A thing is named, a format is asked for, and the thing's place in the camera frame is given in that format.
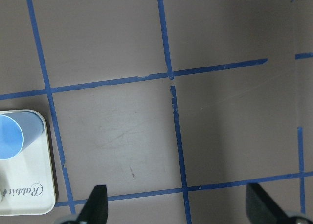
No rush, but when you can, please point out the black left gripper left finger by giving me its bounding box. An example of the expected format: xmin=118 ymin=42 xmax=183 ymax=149
xmin=76 ymin=185 xmax=108 ymax=222

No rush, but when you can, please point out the blue plastic ikea cup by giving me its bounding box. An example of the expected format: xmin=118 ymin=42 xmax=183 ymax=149
xmin=0 ymin=112 xmax=44 ymax=160

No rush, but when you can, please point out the white rabbit tray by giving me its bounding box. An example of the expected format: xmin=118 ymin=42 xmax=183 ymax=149
xmin=0 ymin=109 xmax=56 ymax=216

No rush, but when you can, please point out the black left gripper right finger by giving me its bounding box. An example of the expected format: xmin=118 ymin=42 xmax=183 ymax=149
xmin=246 ymin=183 xmax=288 ymax=221

